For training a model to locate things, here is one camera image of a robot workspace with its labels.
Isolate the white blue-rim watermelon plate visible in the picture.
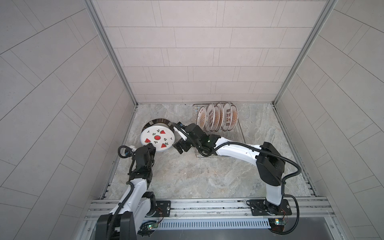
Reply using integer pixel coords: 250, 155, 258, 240
140, 123, 175, 152

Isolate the dark striped rim cream plate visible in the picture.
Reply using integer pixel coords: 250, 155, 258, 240
143, 118, 173, 129

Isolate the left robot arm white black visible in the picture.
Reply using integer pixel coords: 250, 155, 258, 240
95, 143, 156, 240

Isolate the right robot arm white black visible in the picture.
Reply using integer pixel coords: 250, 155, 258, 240
173, 122, 302, 215

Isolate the white plate orange sunburst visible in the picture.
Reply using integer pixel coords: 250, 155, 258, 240
197, 106, 207, 130

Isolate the white plate red pattern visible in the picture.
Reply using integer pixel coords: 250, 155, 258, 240
205, 103, 215, 132

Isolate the white plate red centre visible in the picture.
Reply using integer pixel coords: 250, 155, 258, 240
211, 105, 221, 132

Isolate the white plate red text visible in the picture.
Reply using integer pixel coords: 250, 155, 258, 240
222, 102, 232, 132

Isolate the white plate orange rear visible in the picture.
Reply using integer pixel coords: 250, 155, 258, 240
229, 105, 238, 131

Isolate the left circuit board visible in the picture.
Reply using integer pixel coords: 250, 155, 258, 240
140, 221, 158, 232

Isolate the circuit board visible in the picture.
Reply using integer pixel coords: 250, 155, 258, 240
140, 221, 158, 232
268, 218, 287, 233

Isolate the right circuit board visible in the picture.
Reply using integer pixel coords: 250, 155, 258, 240
268, 218, 287, 233

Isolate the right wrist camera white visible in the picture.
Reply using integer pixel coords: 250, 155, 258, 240
177, 129, 188, 141

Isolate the steel wire dish rack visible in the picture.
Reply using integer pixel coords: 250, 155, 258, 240
193, 103, 246, 144

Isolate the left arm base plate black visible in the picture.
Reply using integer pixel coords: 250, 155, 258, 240
146, 201, 171, 218

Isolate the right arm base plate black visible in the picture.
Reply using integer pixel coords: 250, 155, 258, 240
246, 199, 292, 216

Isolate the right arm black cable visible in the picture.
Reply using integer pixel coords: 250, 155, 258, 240
170, 122, 302, 236

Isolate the aluminium mounting rail frame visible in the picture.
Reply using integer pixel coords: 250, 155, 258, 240
80, 196, 340, 232

